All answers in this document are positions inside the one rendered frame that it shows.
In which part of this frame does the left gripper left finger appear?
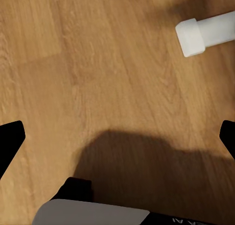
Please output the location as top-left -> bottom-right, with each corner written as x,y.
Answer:
0,120 -> 25,179

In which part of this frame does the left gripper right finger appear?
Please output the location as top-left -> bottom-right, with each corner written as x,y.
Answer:
219,120 -> 235,159

